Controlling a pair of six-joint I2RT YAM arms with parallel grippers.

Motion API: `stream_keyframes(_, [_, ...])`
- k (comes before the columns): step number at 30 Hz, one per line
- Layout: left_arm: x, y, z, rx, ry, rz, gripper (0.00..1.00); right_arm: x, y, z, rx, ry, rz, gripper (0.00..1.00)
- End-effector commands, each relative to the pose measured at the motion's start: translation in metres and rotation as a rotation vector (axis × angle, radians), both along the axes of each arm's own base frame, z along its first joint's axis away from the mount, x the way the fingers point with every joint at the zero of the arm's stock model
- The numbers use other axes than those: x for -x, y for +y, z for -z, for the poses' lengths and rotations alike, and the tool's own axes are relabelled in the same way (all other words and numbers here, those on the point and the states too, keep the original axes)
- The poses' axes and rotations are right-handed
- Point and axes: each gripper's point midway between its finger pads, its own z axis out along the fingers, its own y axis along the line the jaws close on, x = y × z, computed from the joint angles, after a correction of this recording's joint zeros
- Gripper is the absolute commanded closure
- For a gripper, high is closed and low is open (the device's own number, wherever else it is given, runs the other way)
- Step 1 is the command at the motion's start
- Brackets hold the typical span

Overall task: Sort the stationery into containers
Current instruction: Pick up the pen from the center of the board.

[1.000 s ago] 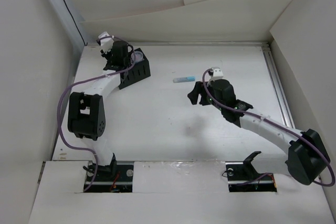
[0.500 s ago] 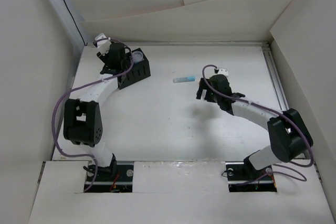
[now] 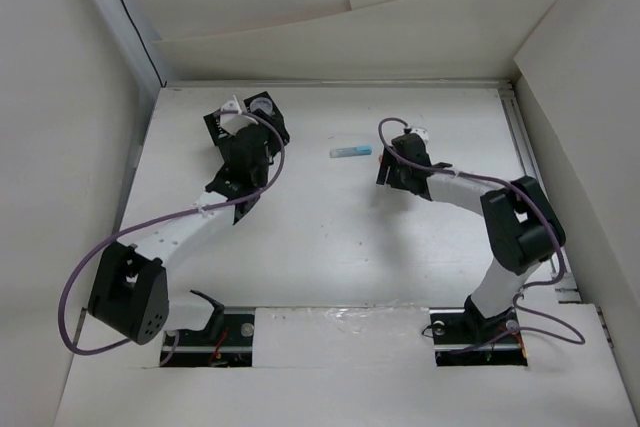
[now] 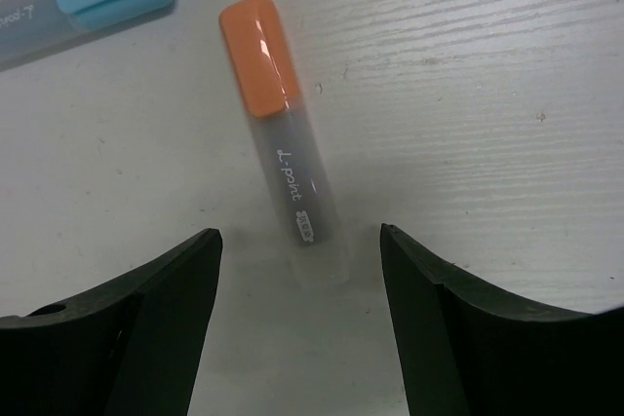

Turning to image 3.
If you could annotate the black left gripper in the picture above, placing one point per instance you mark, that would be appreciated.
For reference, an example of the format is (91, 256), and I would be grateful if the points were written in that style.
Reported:
(272, 149)

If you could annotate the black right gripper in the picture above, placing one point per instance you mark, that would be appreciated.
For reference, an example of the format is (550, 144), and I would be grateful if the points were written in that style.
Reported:
(392, 178)

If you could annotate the blue highlighter pen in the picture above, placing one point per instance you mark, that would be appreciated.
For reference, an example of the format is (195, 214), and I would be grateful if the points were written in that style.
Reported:
(352, 151)

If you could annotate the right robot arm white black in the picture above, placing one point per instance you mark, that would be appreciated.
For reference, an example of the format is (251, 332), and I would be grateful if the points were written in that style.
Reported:
(522, 227)

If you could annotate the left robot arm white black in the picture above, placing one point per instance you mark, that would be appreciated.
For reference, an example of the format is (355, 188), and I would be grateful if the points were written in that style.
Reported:
(130, 293)

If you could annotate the black slotted organizer box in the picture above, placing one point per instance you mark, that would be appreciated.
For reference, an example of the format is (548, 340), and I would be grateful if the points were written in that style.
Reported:
(272, 119)

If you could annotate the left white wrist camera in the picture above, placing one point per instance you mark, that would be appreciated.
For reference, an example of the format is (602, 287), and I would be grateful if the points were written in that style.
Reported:
(231, 118)

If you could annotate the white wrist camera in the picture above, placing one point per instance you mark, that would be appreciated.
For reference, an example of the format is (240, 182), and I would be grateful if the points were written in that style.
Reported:
(422, 133)
(231, 118)

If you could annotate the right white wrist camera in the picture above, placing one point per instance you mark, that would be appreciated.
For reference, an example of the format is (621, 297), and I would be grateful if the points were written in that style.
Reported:
(422, 133)

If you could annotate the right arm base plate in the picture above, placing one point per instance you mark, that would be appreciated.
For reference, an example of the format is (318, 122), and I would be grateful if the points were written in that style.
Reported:
(461, 340)

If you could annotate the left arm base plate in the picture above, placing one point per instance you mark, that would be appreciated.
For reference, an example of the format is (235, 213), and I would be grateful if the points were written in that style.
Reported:
(228, 345)

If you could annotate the aluminium rail right edge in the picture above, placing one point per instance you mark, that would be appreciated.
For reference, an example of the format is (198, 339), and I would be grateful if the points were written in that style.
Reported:
(566, 289)

